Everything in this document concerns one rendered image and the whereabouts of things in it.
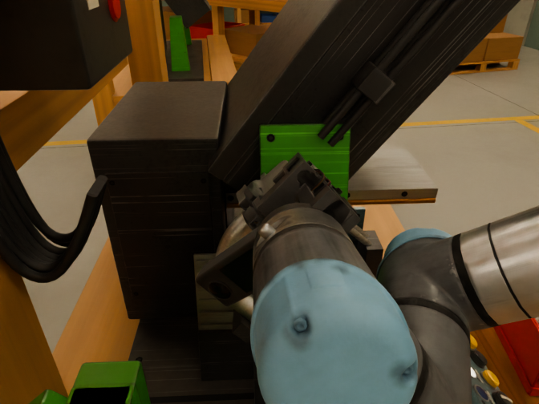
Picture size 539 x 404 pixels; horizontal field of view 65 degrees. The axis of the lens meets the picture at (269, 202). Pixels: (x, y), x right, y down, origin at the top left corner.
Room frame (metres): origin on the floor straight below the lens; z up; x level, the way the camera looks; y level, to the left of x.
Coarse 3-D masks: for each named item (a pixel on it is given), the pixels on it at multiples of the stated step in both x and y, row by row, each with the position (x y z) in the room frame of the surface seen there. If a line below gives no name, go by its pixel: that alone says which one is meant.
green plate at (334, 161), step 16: (272, 128) 0.50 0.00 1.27; (288, 128) 0.50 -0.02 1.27; (304, 128) 0.50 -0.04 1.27; (320, 128) 0.50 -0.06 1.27; (336, 128) 0.50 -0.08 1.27; (272, 144) 0.49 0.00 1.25; (288, 144) 0.50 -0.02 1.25; (304, 144) 0.50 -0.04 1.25; (320, 144) 0.50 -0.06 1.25; (336, 144) 0.50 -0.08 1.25; (272, 160) 0.49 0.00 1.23; (288, 160) 0.49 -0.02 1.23; (320, 160) 0.49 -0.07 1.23; (336, 160) 0.49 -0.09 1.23; (336, 176) 0.49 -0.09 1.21
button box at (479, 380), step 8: (472, 360) 0.42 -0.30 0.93; (472, 368) 0.40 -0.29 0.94; (480, 368) 0.41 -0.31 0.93; (472, 376) 0.38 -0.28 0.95; (480, 376) 0.39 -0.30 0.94; (472, 384) 0.37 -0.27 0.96; (480, 384) 0.37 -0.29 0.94; (488, 384) 0.38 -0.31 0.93; (472, 392) 0.35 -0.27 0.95; (488, 392) 0.37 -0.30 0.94; (472, 400) 0.34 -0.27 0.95; (480, 400) 0.34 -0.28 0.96; (488, 400) 0.35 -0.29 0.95
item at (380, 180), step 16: (368, 160) 0.70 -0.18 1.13; (384, 160) 0.70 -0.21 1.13; (400, 160) 0.70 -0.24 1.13; (352, 176) 0.64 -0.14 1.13; (368, 176) 0.64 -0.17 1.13; (384, 176) 0.64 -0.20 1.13; (400, 176) 0.64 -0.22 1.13; (416, 176) 0.64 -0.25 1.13; (352, 192) 0.59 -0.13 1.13; (368, 192) 0.59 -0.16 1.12; (384, 192) 0.59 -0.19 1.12; (400, 192) 0.59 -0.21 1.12; (416, 192) 0.60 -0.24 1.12; (432, 192) 0.60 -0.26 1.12
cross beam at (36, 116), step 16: (0, 96) 0.61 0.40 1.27; (16, 96) 0.61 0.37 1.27; (32, 96) 0.65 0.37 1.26; (48, 96) 0.70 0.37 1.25; (64, 96) 0.76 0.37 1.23; (80, 96) 0.83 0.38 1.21; (0, 112) 0.55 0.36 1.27; (16, 112) 0.59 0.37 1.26; (32, 112) 0.64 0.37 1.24; (48, 112) 0.69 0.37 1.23; (64, 112) 0.75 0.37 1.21; (0, 128) 0.54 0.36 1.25; (16, 128) 0.58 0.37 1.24; (32, 128) 0.62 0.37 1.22; (48, 128) 0.67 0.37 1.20; (16, 144) 0.57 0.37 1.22; (32, 144) 0.61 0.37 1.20; (16, 160) 0.55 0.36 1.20
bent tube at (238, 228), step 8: (240, 216) 0.44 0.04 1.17; (232, 224) 0.44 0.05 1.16; (240, 224) 0.44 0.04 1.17; (224, 232) 0.44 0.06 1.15; (232, 232) 0.43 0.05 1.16; (240, 232) 0.43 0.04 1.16; (248, 232) 0.43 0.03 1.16; (224, 240) 0.43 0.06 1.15; (232, 240) 0.43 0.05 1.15; (224, 248) 0.43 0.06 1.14; (216, 256) 0.43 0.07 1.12; (248, 296) 0.42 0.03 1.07; (240, 304) 0.41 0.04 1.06; (248, 304) 0.41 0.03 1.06; (240, 312) 0.41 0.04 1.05; (248, 312) 0.40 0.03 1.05
